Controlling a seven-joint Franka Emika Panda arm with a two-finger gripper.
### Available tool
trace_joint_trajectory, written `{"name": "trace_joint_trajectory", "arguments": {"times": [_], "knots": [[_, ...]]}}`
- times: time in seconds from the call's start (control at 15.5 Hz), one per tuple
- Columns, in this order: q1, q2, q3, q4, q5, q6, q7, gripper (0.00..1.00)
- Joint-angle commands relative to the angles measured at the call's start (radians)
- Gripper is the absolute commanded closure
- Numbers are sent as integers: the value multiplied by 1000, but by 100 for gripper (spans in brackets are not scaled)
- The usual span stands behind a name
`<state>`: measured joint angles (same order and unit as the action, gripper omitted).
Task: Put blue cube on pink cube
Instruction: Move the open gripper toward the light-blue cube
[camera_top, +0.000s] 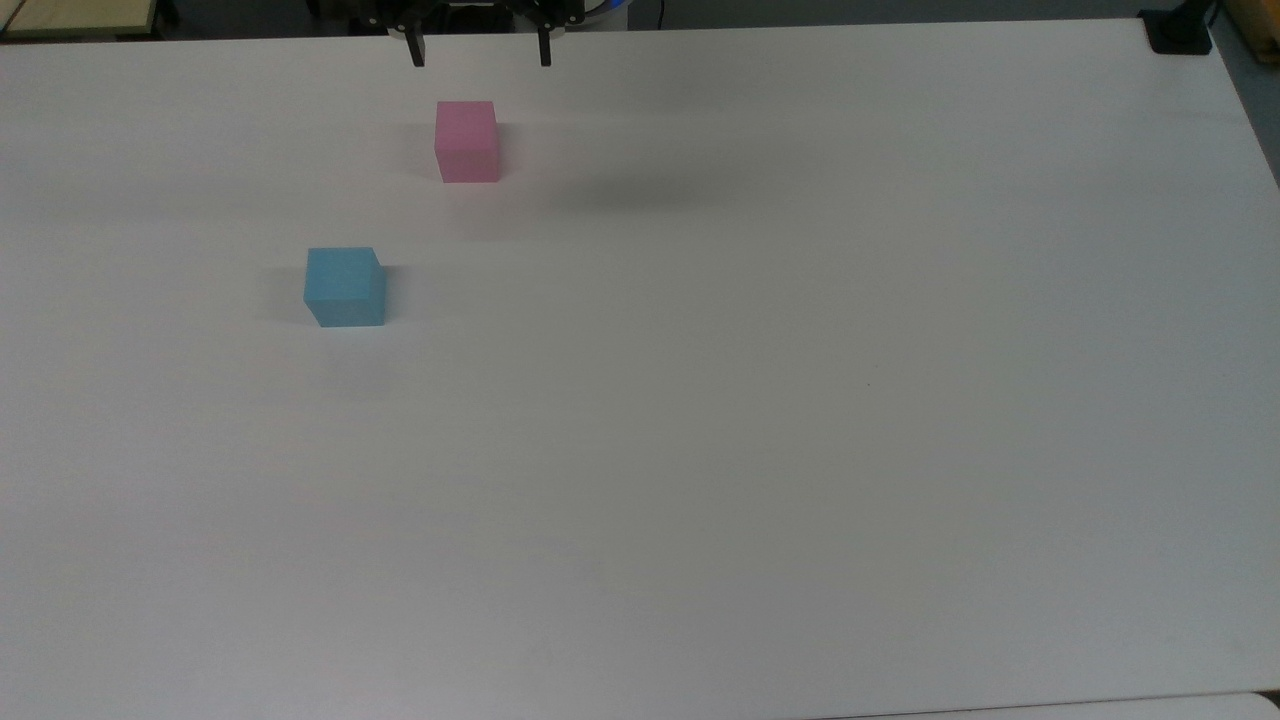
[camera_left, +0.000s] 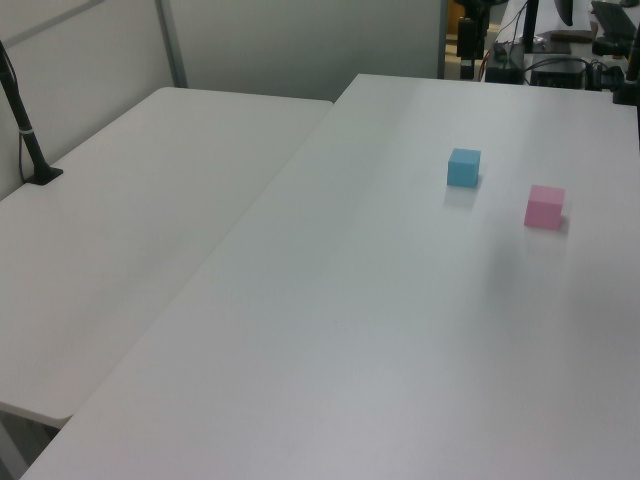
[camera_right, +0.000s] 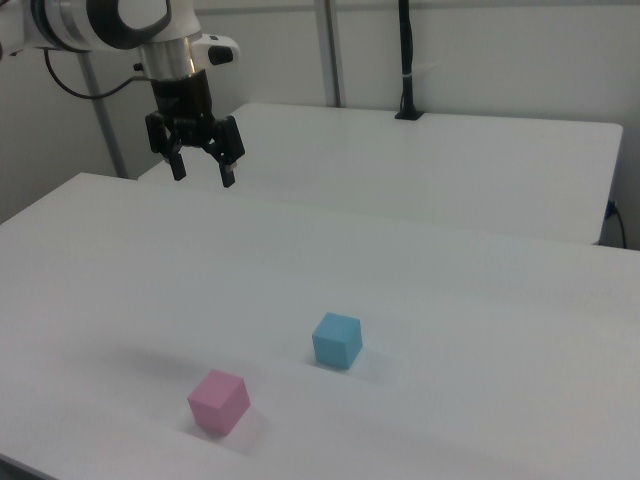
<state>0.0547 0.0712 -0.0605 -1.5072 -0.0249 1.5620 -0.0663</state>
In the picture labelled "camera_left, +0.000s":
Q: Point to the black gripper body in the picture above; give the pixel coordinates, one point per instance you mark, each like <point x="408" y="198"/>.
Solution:
<point x="475" y="7"/>

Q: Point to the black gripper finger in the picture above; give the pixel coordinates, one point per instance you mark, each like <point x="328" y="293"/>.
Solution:
<point x="481" y="40"/>
<point x="465" y="37"/>

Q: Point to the blue cube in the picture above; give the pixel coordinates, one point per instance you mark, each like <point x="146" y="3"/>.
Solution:
<point x="463" y="170"/>

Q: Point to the pink cube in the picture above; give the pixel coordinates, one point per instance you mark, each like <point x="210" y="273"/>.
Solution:
<point x="543" y="207"/>

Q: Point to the black monitor stand pole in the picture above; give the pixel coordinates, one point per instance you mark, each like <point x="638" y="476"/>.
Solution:
<point x="531" y="25"/>

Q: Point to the white background desk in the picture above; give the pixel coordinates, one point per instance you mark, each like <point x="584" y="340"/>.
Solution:
<point x="550" y="15"/>

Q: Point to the black electronics box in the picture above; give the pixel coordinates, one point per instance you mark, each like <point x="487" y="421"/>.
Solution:
<point x="557" y="72"/>

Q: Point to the brown flat object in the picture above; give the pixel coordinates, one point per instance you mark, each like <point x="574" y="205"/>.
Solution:
<point x="570" y="36"/>

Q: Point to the black keyboard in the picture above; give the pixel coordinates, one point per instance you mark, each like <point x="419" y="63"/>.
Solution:
<point x="617" y="17"/>

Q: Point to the white adjacent table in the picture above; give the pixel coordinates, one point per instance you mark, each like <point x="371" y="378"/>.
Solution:
<point x="125" y="225"/>

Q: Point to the grey partition post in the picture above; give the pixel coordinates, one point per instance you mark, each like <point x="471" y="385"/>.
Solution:
<point x="442" y="40"/>
<point x="172" y="45"/>

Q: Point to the black camera pole with base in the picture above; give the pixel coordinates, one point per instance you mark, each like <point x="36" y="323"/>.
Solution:
<point x="25" y="125"/>

